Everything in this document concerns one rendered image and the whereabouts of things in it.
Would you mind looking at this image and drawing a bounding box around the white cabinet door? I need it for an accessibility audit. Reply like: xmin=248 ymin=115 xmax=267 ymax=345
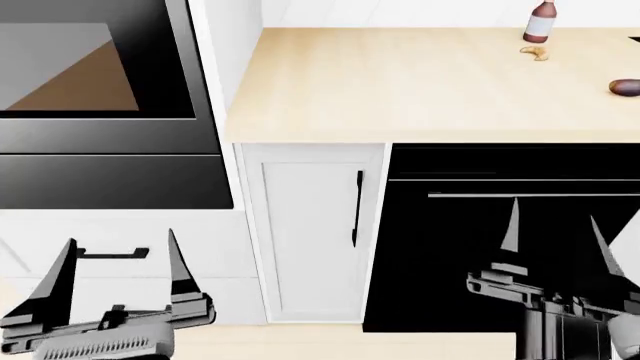
xmin=233 ymin=142 xmax=392 ymax=324

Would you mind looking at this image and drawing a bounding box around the black cabinet door handle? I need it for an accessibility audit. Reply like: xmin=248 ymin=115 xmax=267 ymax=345
xmin=350 ymin=169 xmax=365 ymax=249

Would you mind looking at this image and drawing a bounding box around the black dishwasher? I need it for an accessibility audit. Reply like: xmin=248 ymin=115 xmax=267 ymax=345
xmin=361 ymin=142 xmax=640 ymax=334

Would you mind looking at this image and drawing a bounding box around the black oven lower panel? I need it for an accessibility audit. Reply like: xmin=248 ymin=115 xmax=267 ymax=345
xmin=0 ymin=153 xmax=236 ymax=211

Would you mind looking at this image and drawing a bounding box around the dark purple eggplant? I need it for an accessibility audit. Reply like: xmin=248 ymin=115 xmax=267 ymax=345
xmin=608 ymin=78 xmax=640 ymax=99

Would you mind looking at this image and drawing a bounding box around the tan croissant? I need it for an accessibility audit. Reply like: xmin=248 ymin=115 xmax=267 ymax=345
xmin=518 ymin=45 xmax=550 ymax=63

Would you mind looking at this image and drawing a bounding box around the silver dishwasher handle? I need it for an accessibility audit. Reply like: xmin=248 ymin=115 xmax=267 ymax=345
xmin=427 ymin=191 xmax=640 ymax=199

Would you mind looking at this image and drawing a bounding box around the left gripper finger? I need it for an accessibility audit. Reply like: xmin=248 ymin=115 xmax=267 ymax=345
xmin=166 ymin=228 xmax=218 ymax=325
xmin=0 ymin=237 xmax=79 ymax=332

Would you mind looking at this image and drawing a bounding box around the white drawer front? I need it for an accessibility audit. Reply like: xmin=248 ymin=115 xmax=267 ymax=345
xmin=0 ymin=209 xmax=269 ymax=327

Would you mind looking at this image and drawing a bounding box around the black drawer handle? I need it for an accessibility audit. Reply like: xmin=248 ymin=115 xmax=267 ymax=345
xmin=76 ymin=246 xmax=151 ymax=261

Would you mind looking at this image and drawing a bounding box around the brown bottle grey label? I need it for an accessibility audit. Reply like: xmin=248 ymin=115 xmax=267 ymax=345
xmin=522 ymin=0 xmax=559 ymax=44

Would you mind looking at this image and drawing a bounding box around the black oven door with window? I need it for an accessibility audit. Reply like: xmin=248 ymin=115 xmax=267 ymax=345
xmin=0 ymin=0 xmax=222 ymax=156

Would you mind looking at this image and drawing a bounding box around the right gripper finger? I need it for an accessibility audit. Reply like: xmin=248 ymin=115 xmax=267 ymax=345
xmin=491 ymin=196 xmax=532 ymax=279
xmin=590 ymin=214 xmax=640 ymax=302

